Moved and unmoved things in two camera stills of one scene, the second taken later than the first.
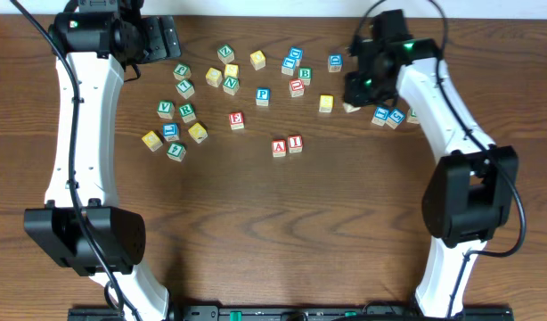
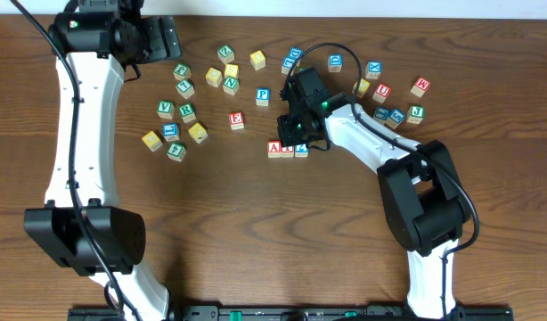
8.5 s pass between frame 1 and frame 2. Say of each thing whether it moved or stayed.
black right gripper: moved
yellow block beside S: stayed
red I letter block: moved
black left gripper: stayed
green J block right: stayed
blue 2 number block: moved
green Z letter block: stayed
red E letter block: stayed
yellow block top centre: stayed
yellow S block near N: stayed
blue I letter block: stayed
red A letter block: moved
